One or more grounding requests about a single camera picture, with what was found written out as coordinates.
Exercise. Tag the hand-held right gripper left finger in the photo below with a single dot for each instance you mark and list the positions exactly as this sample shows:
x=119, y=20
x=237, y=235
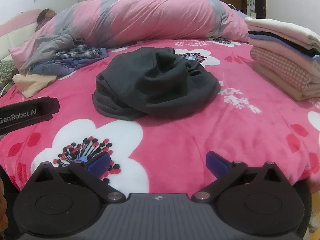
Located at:
x=100, y=164

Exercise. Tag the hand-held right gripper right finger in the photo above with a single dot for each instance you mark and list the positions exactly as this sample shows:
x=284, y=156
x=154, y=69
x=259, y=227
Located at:
x=216, y=166

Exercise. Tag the dark grey garment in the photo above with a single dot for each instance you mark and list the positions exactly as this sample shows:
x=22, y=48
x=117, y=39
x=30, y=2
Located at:
x=150, y=87

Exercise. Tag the stack of folded clothes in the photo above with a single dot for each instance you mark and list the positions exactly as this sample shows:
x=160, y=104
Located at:
x=280, y=60

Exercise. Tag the beige garment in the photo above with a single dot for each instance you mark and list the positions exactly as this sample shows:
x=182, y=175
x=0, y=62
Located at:
x=30, y=85

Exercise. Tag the green patterned pillow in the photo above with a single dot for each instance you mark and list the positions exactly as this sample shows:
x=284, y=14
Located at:
x=7, y=72

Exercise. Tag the pink floral blanket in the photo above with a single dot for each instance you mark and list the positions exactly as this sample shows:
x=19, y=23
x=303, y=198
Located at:
x=175, y=135

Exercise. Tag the blue garment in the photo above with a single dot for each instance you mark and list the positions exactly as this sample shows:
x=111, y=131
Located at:
x=57, y=67

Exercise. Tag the light grey garment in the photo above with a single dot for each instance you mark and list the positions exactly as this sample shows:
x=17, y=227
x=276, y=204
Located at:
x=50, y=45

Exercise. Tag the pink and white headboard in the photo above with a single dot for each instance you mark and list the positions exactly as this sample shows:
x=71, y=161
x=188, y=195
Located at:
x=17, y=35

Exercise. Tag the plaid shirt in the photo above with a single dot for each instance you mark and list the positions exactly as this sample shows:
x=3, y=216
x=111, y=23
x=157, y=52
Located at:
x=80, y=50

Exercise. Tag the pink and grey duvet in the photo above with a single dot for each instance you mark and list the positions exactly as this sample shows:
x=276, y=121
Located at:
x=150, y=17

